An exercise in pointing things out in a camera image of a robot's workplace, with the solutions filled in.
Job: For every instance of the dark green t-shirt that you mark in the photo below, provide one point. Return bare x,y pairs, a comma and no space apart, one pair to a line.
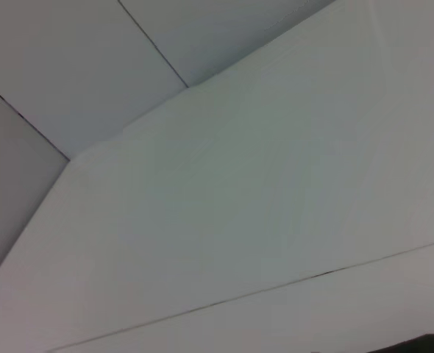
426,343

